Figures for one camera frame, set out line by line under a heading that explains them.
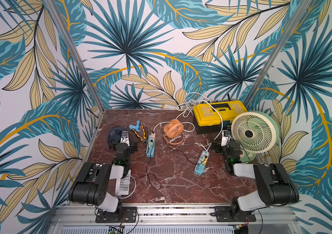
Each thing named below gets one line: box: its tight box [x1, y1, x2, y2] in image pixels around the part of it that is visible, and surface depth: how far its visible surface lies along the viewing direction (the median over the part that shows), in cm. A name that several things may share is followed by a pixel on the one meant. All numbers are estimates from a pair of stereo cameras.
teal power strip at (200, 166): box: [194, 150, 210, 176], surface depth 89 cm
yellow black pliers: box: [132, 125, 148, 145], surface depth 103 cm
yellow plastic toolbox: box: [193, 101, 248, 135], surface depth 97 cm
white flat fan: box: [115, 169, 132, 196], surface depth 73 cm
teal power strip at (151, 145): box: [146, 131, 156, 158], surface depth 95 cm
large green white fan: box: [230, 110, 280, 154], surface depth 77 cm
